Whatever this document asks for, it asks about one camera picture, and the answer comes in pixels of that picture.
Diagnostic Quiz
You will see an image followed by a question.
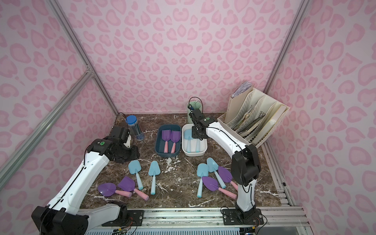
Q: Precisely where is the dark teal storage box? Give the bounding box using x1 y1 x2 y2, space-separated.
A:
155 124 182 158

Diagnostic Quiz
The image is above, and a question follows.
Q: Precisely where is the round purple shovel pink handle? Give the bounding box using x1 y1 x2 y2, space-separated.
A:
97 183 132 197

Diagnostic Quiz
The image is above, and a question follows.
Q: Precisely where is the pointed purple shovel right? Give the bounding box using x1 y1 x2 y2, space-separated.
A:
202 176 237 199

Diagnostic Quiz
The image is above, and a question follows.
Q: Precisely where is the blue shovel right angled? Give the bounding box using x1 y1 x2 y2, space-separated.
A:
207 157 226 189

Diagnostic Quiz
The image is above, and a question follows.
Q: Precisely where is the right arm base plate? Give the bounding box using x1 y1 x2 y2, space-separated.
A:
220 207 264 226

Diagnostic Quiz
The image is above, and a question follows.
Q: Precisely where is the square purple shovel far left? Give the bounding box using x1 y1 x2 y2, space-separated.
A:
118 176 149 201

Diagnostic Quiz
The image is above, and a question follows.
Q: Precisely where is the white file organizer rack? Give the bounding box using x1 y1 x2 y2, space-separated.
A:
218 81 289 148

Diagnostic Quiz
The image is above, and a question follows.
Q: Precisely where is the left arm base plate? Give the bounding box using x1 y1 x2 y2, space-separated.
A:
102 210 145 227

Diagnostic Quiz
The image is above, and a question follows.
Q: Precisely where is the white storage box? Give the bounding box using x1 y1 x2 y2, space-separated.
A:
182 123 208 157

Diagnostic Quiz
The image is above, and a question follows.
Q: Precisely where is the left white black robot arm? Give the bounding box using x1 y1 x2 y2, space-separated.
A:
31 126 140 235

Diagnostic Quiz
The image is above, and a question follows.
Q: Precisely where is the blue shovel right vertical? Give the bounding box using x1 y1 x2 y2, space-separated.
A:
196 163 209 198

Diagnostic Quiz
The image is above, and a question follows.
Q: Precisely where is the blue lid pen tube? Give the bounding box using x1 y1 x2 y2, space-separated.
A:
126 115 145 141

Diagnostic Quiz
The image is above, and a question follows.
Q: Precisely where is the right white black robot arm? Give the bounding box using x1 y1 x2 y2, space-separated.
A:
190 109 261 216

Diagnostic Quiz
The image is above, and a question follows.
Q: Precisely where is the aluminium frame rail front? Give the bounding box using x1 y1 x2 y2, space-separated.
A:
87 207 313 235

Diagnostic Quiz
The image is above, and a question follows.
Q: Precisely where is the green pen cup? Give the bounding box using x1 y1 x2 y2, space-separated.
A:
187 100 203 123

